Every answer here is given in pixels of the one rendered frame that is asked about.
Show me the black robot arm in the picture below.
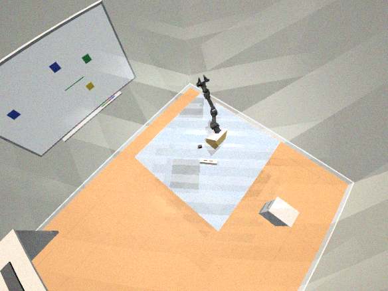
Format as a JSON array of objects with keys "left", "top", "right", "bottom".
[{"left": 197, "top": 82, "right": 221, "bottom": 134}]

